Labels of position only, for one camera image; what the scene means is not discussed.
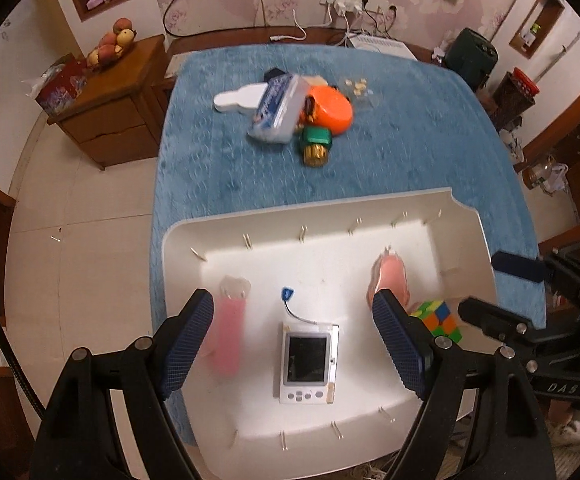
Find multicolour puzzle cube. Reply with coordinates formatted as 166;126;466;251
410;300;462;344

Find pink peach-shaped toy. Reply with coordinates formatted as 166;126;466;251
367;247;410;308

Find pink stick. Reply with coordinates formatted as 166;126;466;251
205;275;251;377

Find white toy camera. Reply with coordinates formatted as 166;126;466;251
279;323;340;405

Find green gold perfume bottle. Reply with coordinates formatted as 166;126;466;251
299;126;332;168

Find clear box yellow pieces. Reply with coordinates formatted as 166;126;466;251
337;77;379;110

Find clear box blue label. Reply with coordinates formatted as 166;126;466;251
247;74;311;144

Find orange round case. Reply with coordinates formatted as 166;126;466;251
301;86;354;136

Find white bottle-shaped plastic piece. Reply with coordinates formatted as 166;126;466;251
213;82;268;116

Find beige rectangular box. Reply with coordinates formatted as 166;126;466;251
303;76;329;86

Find black power adapter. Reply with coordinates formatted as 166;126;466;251
264;67;285;82

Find white plastic tray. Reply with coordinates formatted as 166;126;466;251
162;188;496;479

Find dark waste bin red lid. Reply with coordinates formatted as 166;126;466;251
491;67;540;130

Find dark green heater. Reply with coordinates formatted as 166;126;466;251
443;28;498;92

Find blue fluffy table cloth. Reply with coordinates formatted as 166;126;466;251
151;44;545;443

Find wooden side cabinet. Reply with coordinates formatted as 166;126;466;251
48;35;168;169

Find red tissue box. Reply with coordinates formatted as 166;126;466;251
35;53;88;116

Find white set-top box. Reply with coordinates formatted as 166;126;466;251
347;35;417;61

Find fruit pile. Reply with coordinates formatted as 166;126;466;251
86;18;137;70

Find wooden tv bench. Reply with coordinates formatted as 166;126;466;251
151;25;437;111

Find black tv cable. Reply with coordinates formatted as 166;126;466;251
162;0;222;40

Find white charging cable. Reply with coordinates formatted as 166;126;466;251
269;8;309;45

